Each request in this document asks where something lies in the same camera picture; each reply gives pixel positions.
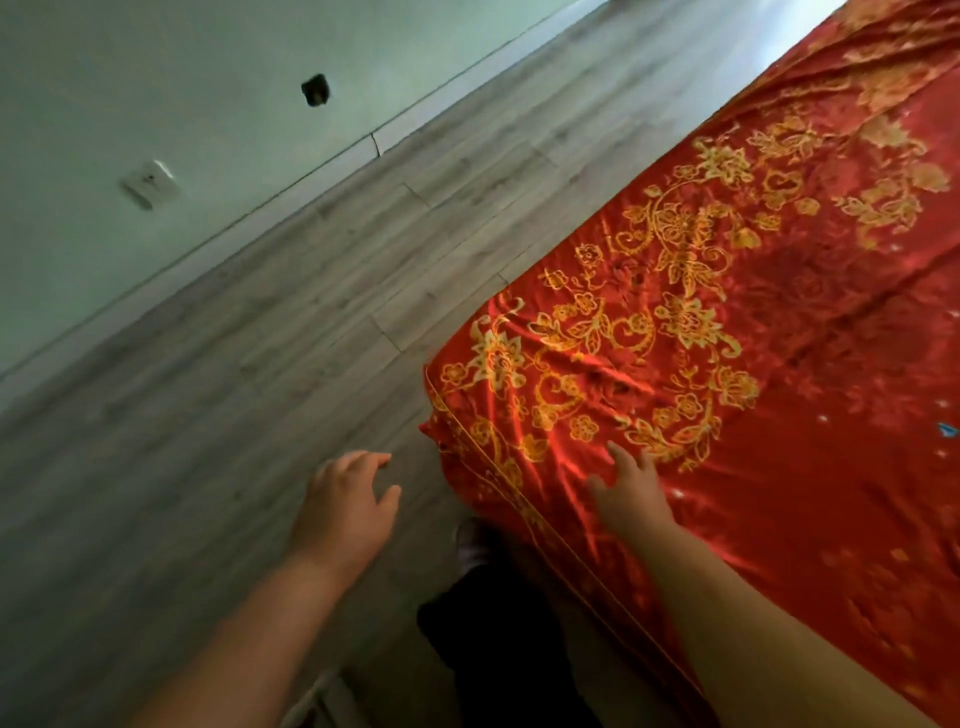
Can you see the person's left hand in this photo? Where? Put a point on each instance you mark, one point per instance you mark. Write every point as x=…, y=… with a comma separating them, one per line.
x=337, y=521

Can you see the person's right hand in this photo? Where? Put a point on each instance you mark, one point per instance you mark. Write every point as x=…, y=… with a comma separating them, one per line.
x=634, y=502

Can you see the person's right thumb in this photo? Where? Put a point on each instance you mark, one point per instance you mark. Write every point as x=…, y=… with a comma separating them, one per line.
x=598, y=487

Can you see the person's left thumb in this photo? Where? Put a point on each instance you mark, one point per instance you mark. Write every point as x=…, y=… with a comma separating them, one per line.
x=390, y=504

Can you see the person's left forearm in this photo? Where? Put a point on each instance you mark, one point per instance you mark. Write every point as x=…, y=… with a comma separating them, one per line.
x=247, y=652

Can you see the person's right forearm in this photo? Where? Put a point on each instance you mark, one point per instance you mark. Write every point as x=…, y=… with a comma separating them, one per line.
x=742, y=637

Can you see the person's white shoe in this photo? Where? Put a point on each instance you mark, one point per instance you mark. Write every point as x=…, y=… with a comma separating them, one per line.
x=474, y=544

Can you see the person's black trouser leg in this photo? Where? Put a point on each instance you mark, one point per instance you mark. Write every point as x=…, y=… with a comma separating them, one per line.
x=510, y=652

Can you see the red gold floral bedsheet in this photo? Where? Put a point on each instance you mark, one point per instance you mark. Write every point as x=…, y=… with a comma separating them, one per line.
x=787, y=337

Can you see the white baseboard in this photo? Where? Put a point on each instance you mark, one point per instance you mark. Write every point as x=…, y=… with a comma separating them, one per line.
x=450, y=97

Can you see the white wall socket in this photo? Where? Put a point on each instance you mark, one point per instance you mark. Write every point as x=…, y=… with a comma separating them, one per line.
x=151, y=184

